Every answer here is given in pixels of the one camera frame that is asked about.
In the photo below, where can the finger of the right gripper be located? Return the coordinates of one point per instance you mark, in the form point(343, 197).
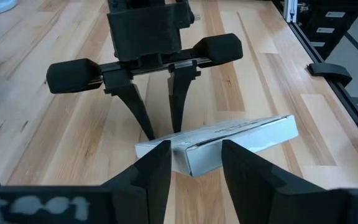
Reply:
point(179, 90)
point(126, 90)

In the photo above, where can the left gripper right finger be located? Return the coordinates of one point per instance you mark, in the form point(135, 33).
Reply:
point(247, 186)

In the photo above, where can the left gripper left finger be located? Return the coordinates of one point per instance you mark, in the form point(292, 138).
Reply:
point(151, 186)

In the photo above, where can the white card reader box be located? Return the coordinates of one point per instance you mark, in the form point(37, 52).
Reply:
point(244, 133)

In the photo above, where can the black aluminium table frame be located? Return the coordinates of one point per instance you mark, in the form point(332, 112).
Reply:
point(350, 104)

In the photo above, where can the black frame clamp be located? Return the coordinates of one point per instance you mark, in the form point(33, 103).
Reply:
point(331, 73)

